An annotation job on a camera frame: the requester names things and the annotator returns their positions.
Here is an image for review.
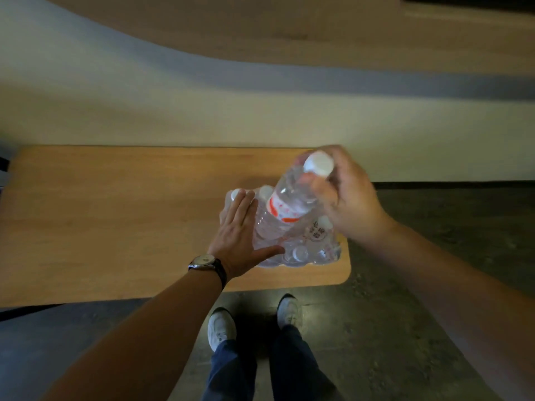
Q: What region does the clear water bottle red label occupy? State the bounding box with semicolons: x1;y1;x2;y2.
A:
254;150;335;241

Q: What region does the white left shoe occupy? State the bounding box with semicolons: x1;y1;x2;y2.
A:
207;307;237;352

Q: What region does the black strap wristwatch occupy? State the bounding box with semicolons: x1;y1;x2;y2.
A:
188;254;228;290

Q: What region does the person's left hand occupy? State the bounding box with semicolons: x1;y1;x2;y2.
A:
208;189;286;281

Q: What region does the blue right trouser leg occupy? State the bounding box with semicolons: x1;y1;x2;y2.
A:
269;325;337;401

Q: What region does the person's right hand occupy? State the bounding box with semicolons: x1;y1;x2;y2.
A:
298;145;394;244

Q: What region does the person's left forearm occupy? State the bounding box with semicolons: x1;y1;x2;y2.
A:
41;266;227;401

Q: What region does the white shoe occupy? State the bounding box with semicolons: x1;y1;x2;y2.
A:
207;307;237;352
277;294;303;331

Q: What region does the blue left trouser leg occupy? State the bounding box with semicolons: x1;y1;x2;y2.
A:
202;339;258;401

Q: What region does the shrink-wrapped pack of water bottles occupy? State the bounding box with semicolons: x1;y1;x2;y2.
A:
219;185;342;268

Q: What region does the person's right forearm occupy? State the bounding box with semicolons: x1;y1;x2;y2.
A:
355;217;535;401

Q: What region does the white right shoe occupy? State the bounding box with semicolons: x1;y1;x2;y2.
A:
277;294;303;331

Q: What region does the blue trouser leg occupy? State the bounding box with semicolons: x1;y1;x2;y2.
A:
269;325;337;401
202;339;258;401

